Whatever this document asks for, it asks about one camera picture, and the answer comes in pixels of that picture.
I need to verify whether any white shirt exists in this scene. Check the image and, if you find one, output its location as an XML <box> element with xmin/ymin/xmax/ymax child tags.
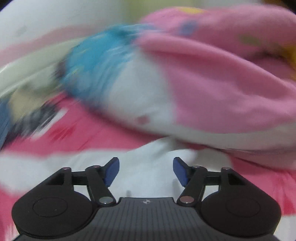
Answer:
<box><xmin>1</xmin><ymin>138</ymin><xmax>232</xmax><ymax>198</ymax></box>

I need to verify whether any pink floral bed sheet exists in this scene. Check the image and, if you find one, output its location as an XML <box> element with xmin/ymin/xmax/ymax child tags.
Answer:
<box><xmin>1</xmin><ymin>95</ymin><xmax>295</xmax><ymax>240</ymax></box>

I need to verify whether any pink patterned quilt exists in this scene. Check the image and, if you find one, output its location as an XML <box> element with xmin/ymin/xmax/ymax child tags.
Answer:
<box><xmin>1</xmin><ymin>5</ymin><xmax>295</xmax><ymax>170</ymax></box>

